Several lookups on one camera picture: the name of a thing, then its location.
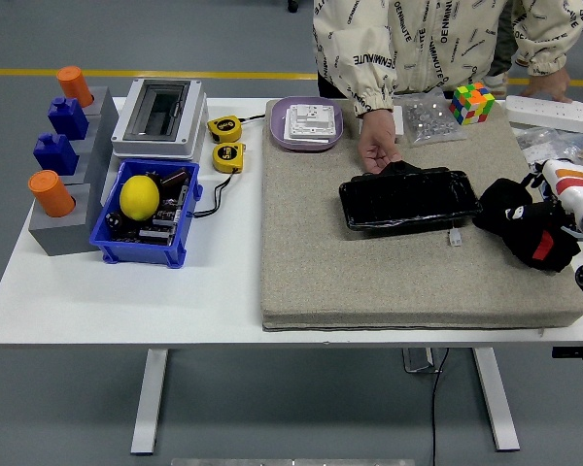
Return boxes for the clear bag of metal parts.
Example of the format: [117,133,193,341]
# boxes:
[396,91,468,149]

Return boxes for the white table leg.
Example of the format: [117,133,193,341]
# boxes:
[129,348,170,456]
[471,347,521,452]

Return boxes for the grey electrical enclosure box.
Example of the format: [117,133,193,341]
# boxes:
[110,78,209,161]

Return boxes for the small white card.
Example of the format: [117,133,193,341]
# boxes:
[357,109,405,137]

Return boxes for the person's torso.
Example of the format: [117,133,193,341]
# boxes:
[313,0,516,98]

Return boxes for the blue plastic block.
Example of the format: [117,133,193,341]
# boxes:
[32,132,80,177]
[47,96,89,142]

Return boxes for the person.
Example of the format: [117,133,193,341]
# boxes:
[482,2,520,97]

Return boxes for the yellow tape measure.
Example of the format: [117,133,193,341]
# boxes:
[211,142,248,174]
[206,115,243,144]

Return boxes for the person's left hand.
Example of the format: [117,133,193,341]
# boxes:
[518,67,573,104]

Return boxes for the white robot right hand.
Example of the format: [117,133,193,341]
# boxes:
[503,158,583,227]

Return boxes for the white power strip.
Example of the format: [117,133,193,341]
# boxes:
[504,94,583,137]

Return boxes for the clear bag of small parts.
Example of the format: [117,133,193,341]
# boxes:
[514,126,583,169]

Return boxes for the electronic circuit boards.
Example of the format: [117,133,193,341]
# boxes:
[109,183,193,247]

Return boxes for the colourful puzzle cube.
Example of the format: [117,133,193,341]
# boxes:
[448,81,496,126]

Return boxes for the black table controller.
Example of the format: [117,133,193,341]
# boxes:
[551,346,583,375]

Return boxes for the person's right hand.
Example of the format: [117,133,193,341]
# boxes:
[358,109,402,174]

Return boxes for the black glossy panel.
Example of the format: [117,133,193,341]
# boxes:
[338,161,484,233]

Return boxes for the purple plate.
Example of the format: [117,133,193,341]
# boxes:
[269,95,345,153]

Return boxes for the grey stepped block holder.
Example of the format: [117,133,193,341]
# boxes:
[27,85,121,257]

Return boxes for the black hanging cable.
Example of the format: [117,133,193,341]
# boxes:
[430,347,451,466]

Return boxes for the black rag with red tag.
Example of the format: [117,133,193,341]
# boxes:
[473,178,582,274]

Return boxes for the blue plastic bin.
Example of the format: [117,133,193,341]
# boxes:
[88,158,204,268]

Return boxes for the grey under-table control box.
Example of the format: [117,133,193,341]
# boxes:
[401,348,443,374]

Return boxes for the orange cylinder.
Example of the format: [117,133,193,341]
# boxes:
[55,65,95,109]
[27,169,76,218]

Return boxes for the yellow lemon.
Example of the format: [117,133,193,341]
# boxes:
[119,175,161,222]

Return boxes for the white wall socket plate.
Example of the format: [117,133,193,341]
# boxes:
[284,103,337,146]

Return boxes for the dark brown capacitor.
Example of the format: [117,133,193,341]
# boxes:
[159,167,190,188]

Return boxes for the grey-brown mat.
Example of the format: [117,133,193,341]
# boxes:
[260,98,583,333]

